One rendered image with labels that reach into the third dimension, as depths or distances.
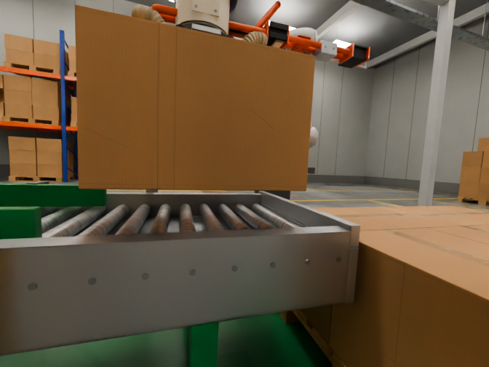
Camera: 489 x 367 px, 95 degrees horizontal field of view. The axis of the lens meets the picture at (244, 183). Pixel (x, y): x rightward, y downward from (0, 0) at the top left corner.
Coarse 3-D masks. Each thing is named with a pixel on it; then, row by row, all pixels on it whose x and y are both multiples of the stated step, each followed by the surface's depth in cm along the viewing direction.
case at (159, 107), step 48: (96, 48) 50; (144, 48) 53; (192, 48) 56; (240, 48) 59; (96, 96) 51; (144, 96) 53; (192, 96) 57; (240, 96) 60; (288, 96) 64; (96, 144) 52; (144, 144) 54; (192, 144) 58; (240, 144) 61; (288, 144) 66
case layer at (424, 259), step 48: (384, 240) 67; (432, 240) 69; (480, 240) 71; (384, 288) 57; (432, 288) 46; (480, 288) 41; (336, 336) 73; (384, 336) 56; (432, 336) 46; (480, 336) 39
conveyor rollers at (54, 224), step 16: (48, 208) 88; (64, 208) 87; (80, 208) 94; (96, 208) 90; (128, 208) 100; (144, 208) 94; (160, 208) 97; (208, 208) 99; (224, 208) 102; (240, 208) 106; (256, 208) 110; (48, 224) 71; (64, 224) 67; (80, 224) 73; (96, 224) 68; (112, 224) 76; (128, 224) 69; (160, 224) 71; (192, 224) 74; (208, 224) 77; (240, 224) 76; (256, 224) 83; (272, 224) 92; (288, 224) 80
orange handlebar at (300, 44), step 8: (160, 8) 67; (168, 8) 67; (176, 8) 68; (168, 16) 71; (232, 24) 73; (240, 24) 74; (232, 32) 77; (248, 32) 76; (264, 32) 76; (296, 40) 80; (304, 40) 81; (312, 40) 82; (288, 48) 85; (296, 48) 83; (304, 48) 83; (312, 48) 86; (344, 48) 86; (336, 56) 90
